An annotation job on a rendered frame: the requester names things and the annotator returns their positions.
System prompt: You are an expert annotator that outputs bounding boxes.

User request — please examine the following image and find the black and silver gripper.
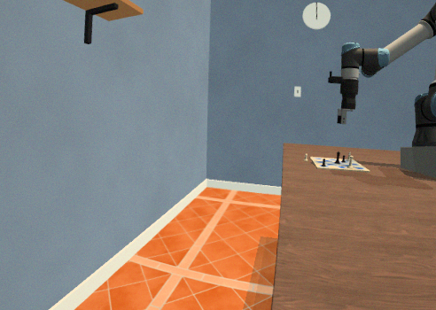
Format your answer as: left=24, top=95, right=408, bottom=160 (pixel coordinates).
left=328, top=68, right=360, bottom=124

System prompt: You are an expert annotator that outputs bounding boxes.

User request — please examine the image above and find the blue and cream chessboard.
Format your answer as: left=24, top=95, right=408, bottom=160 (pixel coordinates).
left=310, top=157, right=370, bottom=172

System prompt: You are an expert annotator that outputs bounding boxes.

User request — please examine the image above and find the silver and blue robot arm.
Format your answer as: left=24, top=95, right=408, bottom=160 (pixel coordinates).
left=341, top=3, right=436, bottom=147

